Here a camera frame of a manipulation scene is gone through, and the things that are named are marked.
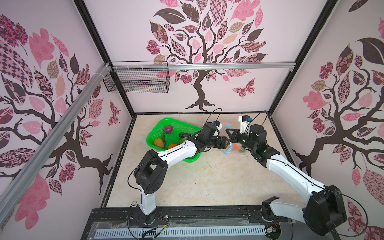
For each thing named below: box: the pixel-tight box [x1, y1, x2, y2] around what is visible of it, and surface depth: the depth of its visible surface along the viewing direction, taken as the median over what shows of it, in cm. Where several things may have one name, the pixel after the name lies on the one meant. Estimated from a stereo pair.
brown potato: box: [154, 138, 164, 149], surface depth 99 cm
